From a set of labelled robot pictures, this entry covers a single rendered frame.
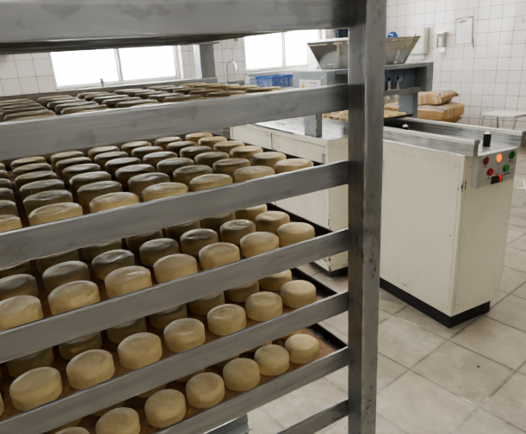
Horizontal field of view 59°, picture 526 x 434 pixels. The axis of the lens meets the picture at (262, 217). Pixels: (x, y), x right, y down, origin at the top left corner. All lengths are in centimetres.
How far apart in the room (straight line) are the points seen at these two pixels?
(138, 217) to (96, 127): 9
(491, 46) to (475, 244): 467
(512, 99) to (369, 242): 608
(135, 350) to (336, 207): 208
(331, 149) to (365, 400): 187
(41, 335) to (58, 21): 28
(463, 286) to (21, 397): 202
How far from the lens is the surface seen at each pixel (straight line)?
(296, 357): 69
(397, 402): 197
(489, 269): 243
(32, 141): 43
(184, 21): 46
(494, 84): 671
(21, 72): 494
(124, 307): 50
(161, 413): 62
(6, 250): 45
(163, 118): 46
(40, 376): 58
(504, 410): 204
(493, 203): 229
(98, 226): 46
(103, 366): 56
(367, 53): 54
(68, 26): 44
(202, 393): 64
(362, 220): 58
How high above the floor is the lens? 129
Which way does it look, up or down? 20 degrees down
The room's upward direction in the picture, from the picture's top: 4 degrees counter-clockwise
